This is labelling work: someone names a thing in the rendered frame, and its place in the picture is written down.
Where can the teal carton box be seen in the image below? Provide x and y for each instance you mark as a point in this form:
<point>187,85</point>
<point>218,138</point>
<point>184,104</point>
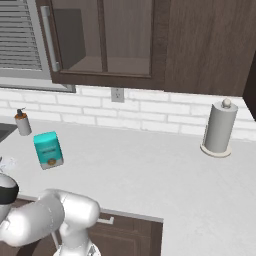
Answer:
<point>48,150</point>

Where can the dark wood cupboard door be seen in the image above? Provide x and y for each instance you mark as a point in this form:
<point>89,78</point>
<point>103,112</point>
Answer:
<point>210,46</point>

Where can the glass cupboard door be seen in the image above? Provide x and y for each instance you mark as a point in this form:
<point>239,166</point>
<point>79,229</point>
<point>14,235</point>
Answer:
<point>106,40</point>

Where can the white wall socket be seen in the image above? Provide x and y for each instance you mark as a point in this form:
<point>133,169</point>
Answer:
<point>117,95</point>

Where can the dark sink basin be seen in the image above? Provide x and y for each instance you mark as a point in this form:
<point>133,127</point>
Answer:
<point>5,130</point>

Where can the grey soap dispenser bottle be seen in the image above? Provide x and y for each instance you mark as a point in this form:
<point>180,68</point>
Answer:
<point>23,124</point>

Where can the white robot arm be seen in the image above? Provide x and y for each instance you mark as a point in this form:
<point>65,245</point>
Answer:
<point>50,216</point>

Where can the window with grey blinds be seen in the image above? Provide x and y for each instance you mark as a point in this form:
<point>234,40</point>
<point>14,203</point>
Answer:
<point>23,43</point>

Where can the paper towel roll holder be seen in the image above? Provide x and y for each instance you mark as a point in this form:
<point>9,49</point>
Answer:
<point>220,128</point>

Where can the dark wood drawer front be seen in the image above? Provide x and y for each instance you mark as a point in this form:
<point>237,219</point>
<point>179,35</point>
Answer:
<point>128,236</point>

